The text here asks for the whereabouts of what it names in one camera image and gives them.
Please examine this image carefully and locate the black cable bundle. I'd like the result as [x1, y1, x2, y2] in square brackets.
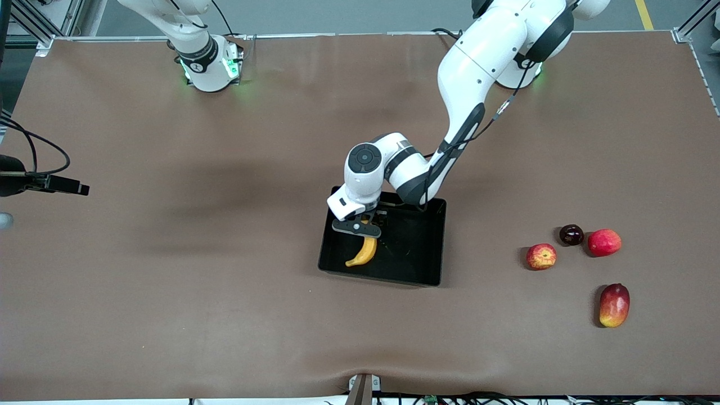
[323, 391, 720, 405]

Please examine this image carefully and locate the yellow banana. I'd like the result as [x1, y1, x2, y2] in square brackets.
[345, 217, 379, 267]

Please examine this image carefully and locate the aluminium frame with struts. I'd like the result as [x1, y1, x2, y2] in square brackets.
[0, 0, 85, 57]

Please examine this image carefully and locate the brown table mat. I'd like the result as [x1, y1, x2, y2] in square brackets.
[0, 31, 720, 401]

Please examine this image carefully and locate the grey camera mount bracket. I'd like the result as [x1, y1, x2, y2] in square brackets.
[348, 373, 382, 405]

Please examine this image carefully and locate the black plastic tray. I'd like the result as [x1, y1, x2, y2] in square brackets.
[318, 186, 448, 287]

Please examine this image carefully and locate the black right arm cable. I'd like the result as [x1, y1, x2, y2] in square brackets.
[0, 110, 71, 176]

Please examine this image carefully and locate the silver table edge rail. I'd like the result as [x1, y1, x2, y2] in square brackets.
[53, 31, 676, 41]

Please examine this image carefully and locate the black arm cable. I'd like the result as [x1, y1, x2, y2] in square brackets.
[0, 110, 71, 176]
[422, 59, 529, 212]

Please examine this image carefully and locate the red yellow apple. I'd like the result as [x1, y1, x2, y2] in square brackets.
[526, 243, 557, 271]

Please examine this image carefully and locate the aluminium frame corner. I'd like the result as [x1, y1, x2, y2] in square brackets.
[674, 0, 720, 44]

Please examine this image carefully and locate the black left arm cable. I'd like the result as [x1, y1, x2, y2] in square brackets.
[422, 59, 529, 212]

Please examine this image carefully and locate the red yellow mango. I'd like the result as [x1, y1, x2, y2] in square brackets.
[598, 283, 631, 329]

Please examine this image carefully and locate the black right base cable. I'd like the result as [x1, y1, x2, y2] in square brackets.
[211, 0, 251, 40]

